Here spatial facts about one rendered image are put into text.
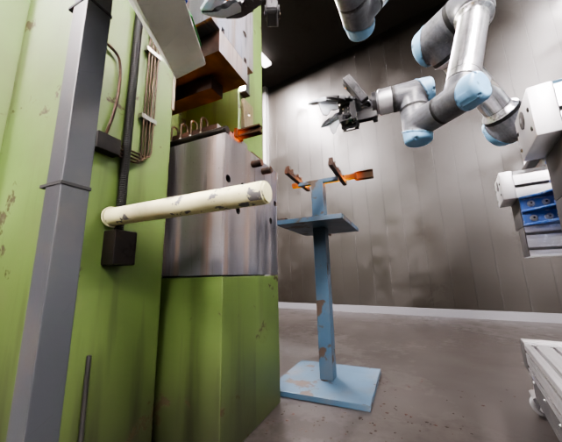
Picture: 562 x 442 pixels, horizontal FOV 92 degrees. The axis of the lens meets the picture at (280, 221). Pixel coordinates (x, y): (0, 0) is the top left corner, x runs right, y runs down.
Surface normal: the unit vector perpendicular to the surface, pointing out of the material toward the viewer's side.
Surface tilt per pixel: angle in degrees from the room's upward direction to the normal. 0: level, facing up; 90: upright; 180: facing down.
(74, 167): 90
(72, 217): 90
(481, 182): 90
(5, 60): 90
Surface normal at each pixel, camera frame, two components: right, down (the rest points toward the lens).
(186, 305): -0.40, -0.17
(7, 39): 0.91, -0.10
